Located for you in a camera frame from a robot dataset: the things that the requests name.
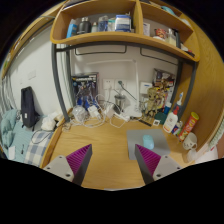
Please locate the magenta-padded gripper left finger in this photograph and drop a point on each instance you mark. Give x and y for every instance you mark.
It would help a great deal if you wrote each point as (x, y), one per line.
(60, 166)

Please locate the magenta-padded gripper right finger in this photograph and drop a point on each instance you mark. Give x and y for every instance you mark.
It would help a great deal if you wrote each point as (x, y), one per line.
(165, 166)

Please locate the light blue computer mouse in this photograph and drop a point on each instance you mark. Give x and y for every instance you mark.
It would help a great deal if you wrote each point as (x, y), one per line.
(148, 141)

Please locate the grey rectangular mouse pad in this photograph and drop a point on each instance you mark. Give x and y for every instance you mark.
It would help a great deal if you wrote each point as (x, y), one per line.
(135, 138)

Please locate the translucent white cup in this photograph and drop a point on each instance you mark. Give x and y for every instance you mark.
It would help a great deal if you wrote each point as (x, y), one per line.
(192, 155)

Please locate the blue white plaid bedsheet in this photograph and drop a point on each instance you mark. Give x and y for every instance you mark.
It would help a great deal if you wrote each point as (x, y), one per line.
(36, 148)

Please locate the white mug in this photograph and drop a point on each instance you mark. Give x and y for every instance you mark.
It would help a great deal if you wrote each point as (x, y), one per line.
(190, 141)

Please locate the small white cube clock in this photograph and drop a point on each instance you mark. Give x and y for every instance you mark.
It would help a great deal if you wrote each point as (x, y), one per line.
(156, 123)

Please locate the white bottle with red cap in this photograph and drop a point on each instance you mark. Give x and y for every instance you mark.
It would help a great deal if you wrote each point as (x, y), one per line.
(170, 121)

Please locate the white crumpled bag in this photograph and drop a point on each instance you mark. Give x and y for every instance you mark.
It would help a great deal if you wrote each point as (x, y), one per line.
(50, 122)

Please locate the light teal blanket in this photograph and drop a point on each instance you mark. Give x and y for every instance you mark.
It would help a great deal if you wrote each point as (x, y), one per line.
(20, 145)

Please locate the clear plastic bag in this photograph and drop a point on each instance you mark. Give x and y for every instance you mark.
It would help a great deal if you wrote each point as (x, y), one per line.
(80, 114)

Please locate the white charger block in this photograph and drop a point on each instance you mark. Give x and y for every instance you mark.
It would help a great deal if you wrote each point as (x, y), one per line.
(94, 112)

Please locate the brown tree creature figurine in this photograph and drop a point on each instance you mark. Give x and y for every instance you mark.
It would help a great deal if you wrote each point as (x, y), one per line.
(153, 101)

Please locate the teal pillow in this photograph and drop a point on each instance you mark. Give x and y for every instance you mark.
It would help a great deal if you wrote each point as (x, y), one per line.
(8, 126)

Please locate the dark spray bottle white nozzle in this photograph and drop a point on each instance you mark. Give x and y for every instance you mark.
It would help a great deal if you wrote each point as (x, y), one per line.
(179, 101)

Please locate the black backpack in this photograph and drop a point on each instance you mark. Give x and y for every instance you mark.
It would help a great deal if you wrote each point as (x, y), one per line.
(28, 106)

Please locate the blue robot model kit box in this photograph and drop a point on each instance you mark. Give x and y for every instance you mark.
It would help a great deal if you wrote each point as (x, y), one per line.
(85, 88)

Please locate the colourful printed box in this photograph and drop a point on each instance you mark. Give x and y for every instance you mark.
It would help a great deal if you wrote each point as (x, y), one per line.
(164, 77)

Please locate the wooden shelf unit with items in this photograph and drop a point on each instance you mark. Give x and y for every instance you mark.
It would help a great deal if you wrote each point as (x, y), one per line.
(110, 37)

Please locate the grey metal shelf frame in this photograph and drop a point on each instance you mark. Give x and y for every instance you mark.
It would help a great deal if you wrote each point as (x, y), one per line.
(55, 83)

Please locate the white slatted bed rail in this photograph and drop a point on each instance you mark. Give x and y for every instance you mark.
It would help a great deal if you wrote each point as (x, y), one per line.
(6, 96)

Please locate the white wall socket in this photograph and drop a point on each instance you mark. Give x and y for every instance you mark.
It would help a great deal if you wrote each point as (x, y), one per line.
(108, 84)
(120, 84)

